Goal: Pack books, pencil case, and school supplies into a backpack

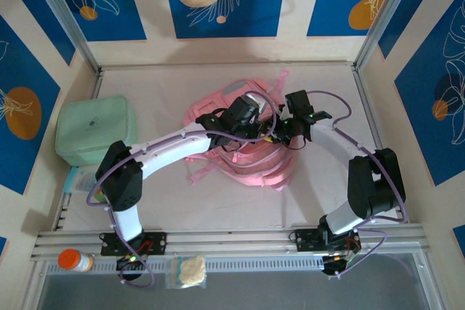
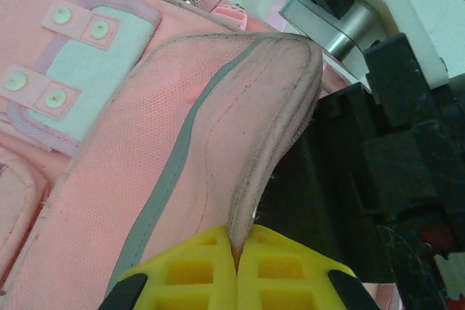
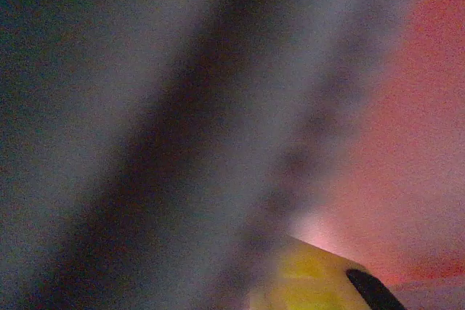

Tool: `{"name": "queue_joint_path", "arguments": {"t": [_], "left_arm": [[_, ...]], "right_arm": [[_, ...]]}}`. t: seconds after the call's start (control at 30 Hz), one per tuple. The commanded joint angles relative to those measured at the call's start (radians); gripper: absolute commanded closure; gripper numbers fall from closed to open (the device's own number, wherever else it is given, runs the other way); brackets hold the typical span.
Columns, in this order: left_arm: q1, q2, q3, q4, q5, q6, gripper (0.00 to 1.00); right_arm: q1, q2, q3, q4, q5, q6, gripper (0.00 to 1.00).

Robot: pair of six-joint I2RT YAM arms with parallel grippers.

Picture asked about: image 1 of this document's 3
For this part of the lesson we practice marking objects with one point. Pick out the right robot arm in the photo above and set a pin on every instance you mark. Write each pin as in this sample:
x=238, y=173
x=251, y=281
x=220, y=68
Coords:
x=374, y=186

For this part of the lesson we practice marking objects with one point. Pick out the mint green zip case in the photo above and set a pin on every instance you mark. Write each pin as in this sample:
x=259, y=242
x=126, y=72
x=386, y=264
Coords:
x=94, y=128

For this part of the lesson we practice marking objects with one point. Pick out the orange lid bottle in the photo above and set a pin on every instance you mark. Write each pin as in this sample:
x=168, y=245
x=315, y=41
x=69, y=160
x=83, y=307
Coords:
x=74, y=260

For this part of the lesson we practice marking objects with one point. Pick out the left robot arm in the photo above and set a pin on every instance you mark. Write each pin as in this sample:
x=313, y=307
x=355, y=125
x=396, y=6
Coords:
x=167, y=150

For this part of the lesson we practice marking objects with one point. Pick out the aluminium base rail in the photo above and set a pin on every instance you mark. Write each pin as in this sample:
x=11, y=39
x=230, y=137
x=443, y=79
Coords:
x=236, y=237

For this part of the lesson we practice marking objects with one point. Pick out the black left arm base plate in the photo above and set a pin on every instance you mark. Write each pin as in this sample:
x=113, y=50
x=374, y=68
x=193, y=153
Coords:
x=156, y=242

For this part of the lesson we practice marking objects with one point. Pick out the light blue tissue packet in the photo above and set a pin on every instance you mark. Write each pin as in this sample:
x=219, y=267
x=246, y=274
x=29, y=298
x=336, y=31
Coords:
x=81, y=181

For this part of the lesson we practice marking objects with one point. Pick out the clear bag with cream contents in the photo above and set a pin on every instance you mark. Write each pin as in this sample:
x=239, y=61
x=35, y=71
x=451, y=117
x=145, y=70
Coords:
x=187, y=270

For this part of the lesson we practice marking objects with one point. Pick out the pink school backpack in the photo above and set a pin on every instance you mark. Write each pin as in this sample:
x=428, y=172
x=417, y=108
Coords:
x=254, y=165

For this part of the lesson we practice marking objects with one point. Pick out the aluminium frame post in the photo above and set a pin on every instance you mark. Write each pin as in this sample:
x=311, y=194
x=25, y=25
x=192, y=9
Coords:
x=65, y=16
x=385, y=16

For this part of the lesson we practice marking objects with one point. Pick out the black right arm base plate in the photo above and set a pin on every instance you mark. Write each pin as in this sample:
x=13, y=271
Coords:
x=307, y=239

